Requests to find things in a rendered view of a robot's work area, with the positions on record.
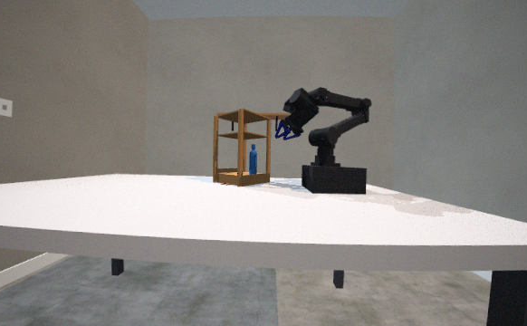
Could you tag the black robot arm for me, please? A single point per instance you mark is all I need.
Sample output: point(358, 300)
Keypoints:
point(325, 139)

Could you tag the blue bottle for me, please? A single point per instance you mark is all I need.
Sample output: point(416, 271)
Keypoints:
point(253, 161)

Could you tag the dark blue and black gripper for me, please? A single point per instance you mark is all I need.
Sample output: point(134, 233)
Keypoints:
point(296, 127)

